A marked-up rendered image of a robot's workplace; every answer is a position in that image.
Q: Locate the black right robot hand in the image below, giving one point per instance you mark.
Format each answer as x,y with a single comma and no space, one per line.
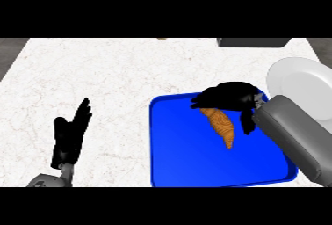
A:
231,95

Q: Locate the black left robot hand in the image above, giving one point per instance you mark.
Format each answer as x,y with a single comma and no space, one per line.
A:
70,137

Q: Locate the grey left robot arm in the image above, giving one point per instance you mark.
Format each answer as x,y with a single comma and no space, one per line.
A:
54,177

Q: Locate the white plate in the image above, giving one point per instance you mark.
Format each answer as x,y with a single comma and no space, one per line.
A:
303,85

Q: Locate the blue tray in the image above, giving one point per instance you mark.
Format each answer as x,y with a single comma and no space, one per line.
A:
195,152

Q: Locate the dark grey appliance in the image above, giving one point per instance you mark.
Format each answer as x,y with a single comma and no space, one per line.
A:
253,42

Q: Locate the small tan object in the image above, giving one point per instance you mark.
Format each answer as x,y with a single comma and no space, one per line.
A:
161,38

